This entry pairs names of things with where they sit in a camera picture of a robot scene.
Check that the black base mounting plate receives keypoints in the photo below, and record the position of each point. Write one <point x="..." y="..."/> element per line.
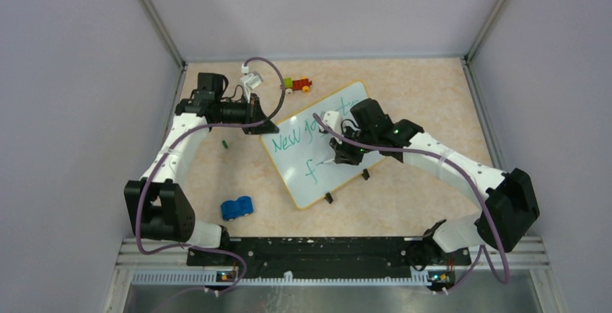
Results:
<point x="329" y="257"/>

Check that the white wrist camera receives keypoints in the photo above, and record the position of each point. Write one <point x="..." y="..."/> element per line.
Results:
<point x="332" y="119"/>
<point x="249" y="81"/>

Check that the blue toy car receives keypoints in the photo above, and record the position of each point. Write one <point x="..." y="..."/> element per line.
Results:
<point x="232" y="209"/>

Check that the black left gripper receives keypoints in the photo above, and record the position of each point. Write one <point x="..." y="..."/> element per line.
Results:
<point x="253" y="111"/>

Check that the aluminium frame rail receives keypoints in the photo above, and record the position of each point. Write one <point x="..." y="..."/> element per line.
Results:
<point x="528" y="260"/>

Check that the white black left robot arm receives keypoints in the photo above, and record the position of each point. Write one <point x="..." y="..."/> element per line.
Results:
<point x="157" y="206"/>

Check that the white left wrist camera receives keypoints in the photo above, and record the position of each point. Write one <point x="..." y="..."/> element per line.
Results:
<point x="249" y="81"/>

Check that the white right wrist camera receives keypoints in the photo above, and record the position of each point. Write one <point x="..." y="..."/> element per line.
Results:
<point x="332" y="119"/>

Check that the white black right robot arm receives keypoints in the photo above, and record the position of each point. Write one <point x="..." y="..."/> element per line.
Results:
<point x="506" y="200"/>

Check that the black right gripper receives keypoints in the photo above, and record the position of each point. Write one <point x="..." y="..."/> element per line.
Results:
<point x="343" y="154"/>

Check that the black whiteboard clip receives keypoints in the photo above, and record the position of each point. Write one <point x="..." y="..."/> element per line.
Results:
<point x="328" y="198"/>
<point x="365" y="174"/>

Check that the yellow-framed whiteboard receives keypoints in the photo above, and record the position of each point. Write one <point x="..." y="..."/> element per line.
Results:
<point x="299" y="147"/>

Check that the red toy train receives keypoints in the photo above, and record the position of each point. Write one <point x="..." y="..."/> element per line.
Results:
<point x="292" y="85"/>

